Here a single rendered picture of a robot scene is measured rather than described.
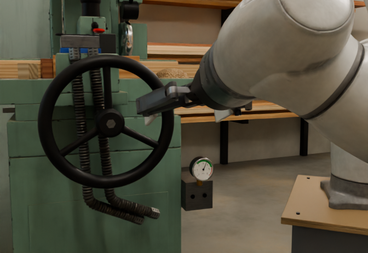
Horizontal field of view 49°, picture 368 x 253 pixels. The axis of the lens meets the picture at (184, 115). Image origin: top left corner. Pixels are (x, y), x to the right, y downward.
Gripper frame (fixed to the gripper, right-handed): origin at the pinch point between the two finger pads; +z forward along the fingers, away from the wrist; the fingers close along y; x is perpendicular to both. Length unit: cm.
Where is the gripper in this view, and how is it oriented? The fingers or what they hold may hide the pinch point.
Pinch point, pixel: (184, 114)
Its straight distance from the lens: 73.3
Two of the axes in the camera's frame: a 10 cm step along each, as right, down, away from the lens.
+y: -9.5, 0.3, -3.1
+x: 1.1, 9.7, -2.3
